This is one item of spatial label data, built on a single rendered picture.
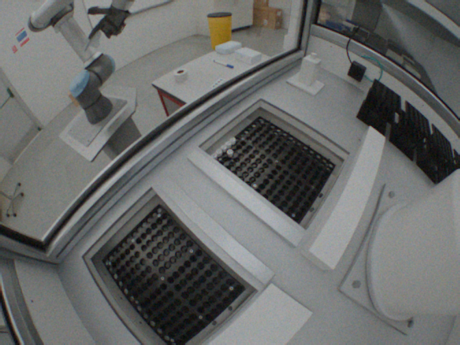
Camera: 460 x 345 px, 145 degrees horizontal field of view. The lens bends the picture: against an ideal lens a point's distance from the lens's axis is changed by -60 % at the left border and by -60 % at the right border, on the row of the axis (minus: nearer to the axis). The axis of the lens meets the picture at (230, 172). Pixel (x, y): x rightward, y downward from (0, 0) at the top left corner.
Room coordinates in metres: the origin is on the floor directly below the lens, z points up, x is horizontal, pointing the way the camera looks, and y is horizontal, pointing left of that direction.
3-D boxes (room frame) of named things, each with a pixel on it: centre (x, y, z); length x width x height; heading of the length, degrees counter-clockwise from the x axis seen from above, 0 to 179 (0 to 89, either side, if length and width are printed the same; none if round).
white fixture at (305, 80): (0.43, -0.23, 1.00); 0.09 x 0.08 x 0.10; 44
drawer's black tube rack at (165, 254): (-0.02, 0.13, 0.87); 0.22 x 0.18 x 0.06; 44
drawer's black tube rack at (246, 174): (0.20, -0.10, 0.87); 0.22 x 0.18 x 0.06; 44
